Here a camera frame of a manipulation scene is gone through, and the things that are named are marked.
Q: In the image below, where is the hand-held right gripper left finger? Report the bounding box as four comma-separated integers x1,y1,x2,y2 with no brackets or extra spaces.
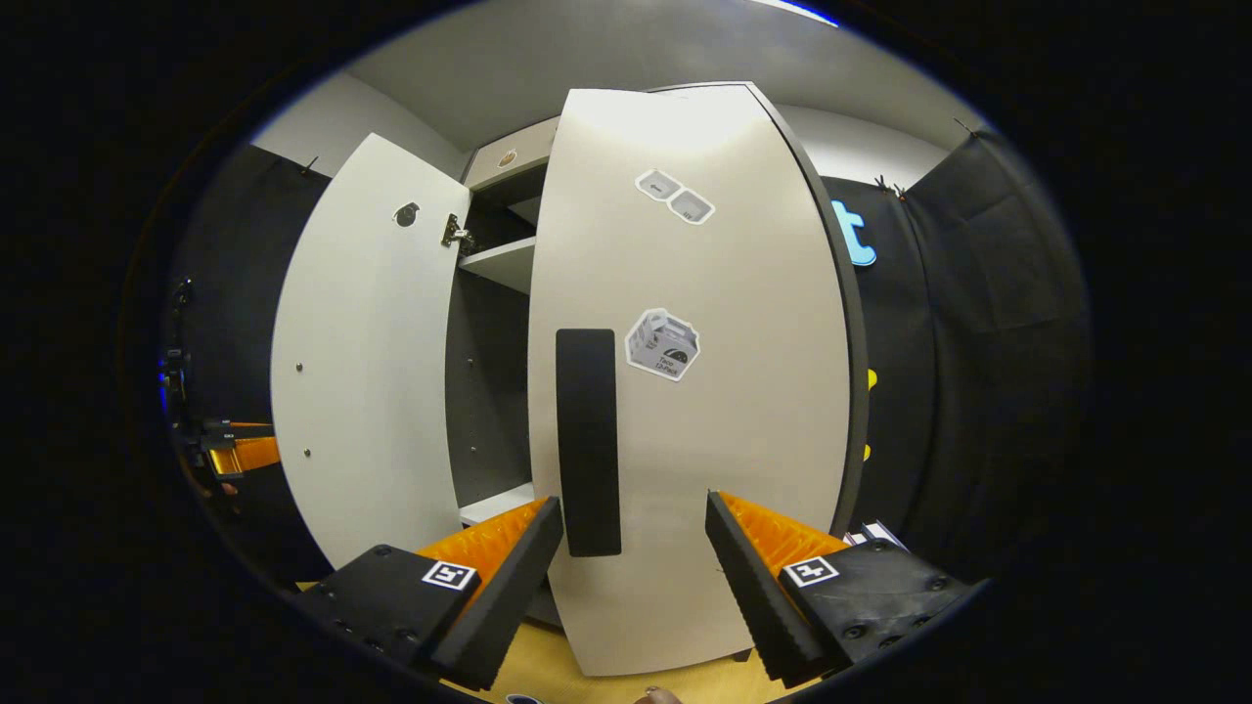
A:
298,497,565,690

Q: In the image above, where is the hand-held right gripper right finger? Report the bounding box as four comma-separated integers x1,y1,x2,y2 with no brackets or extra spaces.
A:
704,491,982,687

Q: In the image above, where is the white cabinet door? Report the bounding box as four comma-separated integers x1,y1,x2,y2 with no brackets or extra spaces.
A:
527,86,854,678
270,133,473,571

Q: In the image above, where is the white cabinet shelf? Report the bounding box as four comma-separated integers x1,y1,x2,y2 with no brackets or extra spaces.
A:
457,236,538,297
459,481,538,527

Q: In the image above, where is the white and grey cabinet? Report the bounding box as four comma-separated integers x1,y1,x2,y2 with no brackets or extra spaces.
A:
443,81,872,629

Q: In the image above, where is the metal door hinge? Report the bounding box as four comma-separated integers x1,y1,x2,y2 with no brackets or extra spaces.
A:
439,212,478,258

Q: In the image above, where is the black backdrop cloth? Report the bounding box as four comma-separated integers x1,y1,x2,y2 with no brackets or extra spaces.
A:
820,127,1093,580
164,145,335,590

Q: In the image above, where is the long ceiling light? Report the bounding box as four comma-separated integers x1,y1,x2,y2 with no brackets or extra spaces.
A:
751,0,844,29

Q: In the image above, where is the black door handle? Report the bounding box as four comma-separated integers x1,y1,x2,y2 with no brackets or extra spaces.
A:
555,328,624,559

